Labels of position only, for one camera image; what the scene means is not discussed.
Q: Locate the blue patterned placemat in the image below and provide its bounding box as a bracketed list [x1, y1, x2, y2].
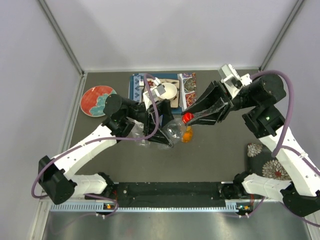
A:
[129, 72, 197, 115]

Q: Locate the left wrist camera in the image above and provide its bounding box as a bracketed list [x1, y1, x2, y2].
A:
[142, 78, 166, 109]

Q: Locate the grey slotted cable duct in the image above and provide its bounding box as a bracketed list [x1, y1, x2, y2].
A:
[50, 201, 252, 213]

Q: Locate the black floral square plate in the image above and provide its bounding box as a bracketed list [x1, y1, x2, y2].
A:
[247, 143, 291, 181]

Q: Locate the white ceramic bowl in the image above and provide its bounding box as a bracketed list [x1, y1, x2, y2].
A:
[159, 82, 178, 100]

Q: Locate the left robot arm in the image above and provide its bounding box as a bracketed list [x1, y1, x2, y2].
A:
[35, 94, 174, 205]

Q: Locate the red bottle cap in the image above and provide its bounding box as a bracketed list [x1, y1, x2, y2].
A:
[181, 112, 194, 124]

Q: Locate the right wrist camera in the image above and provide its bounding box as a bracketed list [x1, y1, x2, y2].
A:
[218, 64, 252, 100]

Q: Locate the red and teal plate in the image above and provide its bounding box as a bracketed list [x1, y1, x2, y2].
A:
[80, 85, 117, 118]

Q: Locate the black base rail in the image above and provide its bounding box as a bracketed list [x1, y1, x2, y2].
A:
[84, 181, 253, 209]

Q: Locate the clear bottle white cap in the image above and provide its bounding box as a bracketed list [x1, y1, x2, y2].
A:
[128, 120, 150, 148]

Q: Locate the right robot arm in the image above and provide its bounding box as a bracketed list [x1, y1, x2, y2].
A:
[184, 71, 320, 217]

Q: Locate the orange juice bottle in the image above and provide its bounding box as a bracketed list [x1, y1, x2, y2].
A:
[181, 126, 193, 143]

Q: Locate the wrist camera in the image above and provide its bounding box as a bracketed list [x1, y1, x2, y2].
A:
[142, 78, 166, 109]
[218, 64, 252, 100]

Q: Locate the clear plastic bottle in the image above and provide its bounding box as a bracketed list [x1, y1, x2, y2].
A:
[158, 117, 187, 150]

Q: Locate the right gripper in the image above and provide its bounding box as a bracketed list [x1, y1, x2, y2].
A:
[181, 82, 258, 127]

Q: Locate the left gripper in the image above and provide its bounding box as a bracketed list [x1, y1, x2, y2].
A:
[125, 98, 182, 146]

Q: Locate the square floral beige plate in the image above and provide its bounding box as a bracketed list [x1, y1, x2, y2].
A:
[147, 78, 180, 109]

